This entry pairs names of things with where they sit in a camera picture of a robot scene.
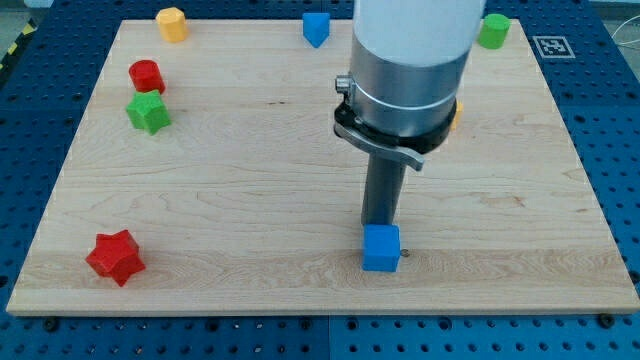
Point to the yellow heart block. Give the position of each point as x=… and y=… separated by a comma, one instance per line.
x=457, y=116

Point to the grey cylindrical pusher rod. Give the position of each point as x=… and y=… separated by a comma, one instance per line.
x=383, y=185

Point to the light wooden board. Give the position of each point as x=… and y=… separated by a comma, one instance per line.
x=248, y=204

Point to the blue cube block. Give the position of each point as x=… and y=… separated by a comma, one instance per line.
x=381, y=247

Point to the blue triangle block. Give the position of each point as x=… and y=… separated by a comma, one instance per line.
x=316, y=27

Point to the green star block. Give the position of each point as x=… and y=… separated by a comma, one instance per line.
x=147, y=111

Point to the red cylinder block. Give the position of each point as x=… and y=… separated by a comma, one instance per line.
x=145, y=76

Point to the red star block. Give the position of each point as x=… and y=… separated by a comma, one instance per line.
x=116, y=256

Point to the yellow hexagon block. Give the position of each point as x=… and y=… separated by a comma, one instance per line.
x=172, y=24

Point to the green cylinder block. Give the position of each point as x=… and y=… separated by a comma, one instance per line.
x=494, y=30

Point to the black and white fiducial tag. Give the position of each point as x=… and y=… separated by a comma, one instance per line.
x=553, y=47

